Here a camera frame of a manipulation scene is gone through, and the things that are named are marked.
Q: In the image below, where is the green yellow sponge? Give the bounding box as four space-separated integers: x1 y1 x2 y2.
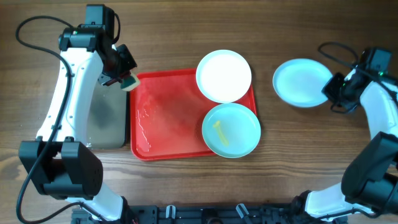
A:
121 73 141 91

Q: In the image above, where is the white plate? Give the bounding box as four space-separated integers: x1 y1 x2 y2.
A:
195 50 252 103

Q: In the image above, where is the light blue plate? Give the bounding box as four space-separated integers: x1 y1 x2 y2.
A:
272 58 333 108
201 103 261 159

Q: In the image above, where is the black metal tray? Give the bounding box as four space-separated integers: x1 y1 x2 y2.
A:
86 83 127 149

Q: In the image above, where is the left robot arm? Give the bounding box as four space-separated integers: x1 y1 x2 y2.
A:
19 4 139 223

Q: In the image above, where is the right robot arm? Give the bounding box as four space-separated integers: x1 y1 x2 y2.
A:
290 47 397 223

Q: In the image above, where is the red plastic tray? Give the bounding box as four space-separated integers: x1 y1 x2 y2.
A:
130 68 257 161

